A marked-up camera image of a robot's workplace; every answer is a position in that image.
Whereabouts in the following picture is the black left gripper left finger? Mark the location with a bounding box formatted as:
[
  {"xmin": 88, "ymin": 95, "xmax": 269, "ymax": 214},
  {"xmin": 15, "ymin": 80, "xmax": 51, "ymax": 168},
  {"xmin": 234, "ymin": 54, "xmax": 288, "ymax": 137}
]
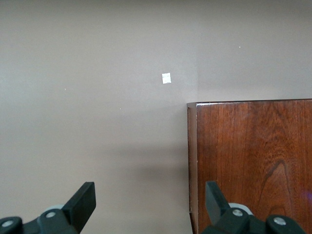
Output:
[{"xmin": 0, "ymin": 181, "xmax": 97, "ymax": 234}]

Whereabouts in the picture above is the dark brown wooden cabinet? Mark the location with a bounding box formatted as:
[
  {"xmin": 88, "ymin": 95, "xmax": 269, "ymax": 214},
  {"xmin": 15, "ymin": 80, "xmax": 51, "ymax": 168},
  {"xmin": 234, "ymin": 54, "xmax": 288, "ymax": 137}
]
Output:
[{"xmin": 186, "ymin": 98, "xmax": 312, "ymax": 234}]

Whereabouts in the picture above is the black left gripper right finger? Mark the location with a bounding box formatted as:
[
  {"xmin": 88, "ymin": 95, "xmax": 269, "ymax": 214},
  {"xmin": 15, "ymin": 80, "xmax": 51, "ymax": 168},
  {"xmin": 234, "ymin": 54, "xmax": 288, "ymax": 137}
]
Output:
[{"xmin": 199, "ymin": 180, "xmax": 308, "ymax": 234}]

